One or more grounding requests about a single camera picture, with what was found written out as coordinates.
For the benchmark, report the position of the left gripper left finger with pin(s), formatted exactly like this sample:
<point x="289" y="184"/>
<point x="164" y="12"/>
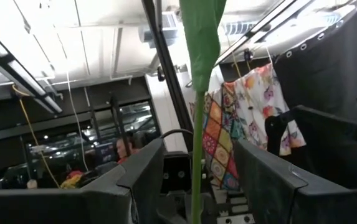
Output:
<point x="72" y="205"/>

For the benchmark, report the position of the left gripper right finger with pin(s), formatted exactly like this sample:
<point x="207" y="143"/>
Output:
<point x="290" y="202"/>

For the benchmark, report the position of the green calla lily stem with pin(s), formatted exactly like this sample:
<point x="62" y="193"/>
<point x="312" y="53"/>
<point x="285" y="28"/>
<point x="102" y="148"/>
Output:
<point x="201" y="46"/>

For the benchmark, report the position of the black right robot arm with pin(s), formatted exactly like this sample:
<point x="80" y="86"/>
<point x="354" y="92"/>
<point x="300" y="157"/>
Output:
<point x="331" y="146"/>

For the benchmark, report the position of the person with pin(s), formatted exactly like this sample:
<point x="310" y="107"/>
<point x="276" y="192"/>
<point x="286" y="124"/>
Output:
<point x="122" y="149"/>

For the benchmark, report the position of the colourful patchwork cloth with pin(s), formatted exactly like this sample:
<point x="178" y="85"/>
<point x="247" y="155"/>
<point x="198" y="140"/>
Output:
<point x="218" y="140"/>

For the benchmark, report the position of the white floral cloth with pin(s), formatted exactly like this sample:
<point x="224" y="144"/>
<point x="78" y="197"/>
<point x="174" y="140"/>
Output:
<point x="259" y="93"/>

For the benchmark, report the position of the black curtain with eyelets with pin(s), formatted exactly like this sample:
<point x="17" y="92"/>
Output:
<point x="331" y="71"/>

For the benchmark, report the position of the LED light bar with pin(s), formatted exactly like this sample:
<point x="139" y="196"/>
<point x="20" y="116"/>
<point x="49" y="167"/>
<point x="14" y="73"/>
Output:
<point x="19" y="77"/>
<point x="259" y="31"/>

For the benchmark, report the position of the ceiling air conditioning unit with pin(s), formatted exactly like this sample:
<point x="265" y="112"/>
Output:
<point x="170" y="28"/>

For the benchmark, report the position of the black aluminium rig frame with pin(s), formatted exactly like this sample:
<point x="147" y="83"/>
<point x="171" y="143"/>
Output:
<point x="165" y="62"/>

